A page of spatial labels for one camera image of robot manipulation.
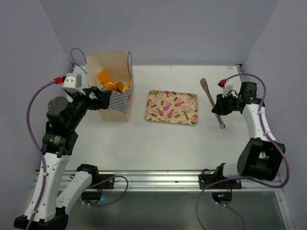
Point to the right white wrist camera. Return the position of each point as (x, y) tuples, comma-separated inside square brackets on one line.
[(227, 87)]

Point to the paper bag with blue pattern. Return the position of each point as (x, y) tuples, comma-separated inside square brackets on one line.
[(112, 71)]

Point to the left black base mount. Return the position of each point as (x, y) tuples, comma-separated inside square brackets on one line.
[(93, 197)]

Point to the long sliced fake baguette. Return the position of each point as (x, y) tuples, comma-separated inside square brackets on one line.
[(125, 87)]

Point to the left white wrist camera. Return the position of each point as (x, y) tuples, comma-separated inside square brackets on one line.
[(73, 83)]

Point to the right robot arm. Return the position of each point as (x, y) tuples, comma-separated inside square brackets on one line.
[(261, 157)]

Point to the metal tongs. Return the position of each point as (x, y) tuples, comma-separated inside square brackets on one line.
[(205, 87)]

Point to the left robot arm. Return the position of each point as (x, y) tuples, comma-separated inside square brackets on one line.
[(49, 209)]

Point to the floral tray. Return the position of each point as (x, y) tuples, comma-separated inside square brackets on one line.
[(172, 107)]

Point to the aluminium rail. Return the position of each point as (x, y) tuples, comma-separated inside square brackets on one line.
[(167, 181)]

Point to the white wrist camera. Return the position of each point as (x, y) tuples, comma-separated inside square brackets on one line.
[(227, 87), (73, 83)]

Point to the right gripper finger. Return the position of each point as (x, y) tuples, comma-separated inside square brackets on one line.
[(221, 99), (220, 108)]

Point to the braided fake bread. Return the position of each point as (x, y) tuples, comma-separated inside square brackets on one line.
[(104, 77)]

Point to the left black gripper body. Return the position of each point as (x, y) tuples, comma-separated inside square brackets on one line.
[(82, 103)]

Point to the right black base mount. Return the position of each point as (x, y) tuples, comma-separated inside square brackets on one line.
[(207, 178)]

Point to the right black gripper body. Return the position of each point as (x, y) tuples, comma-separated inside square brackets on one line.
[(225, 104)]

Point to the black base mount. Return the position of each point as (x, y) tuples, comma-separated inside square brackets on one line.
[(207, 178), (93, 197)]

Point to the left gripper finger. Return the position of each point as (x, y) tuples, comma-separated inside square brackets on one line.
[(94, 92), (102, 100)]

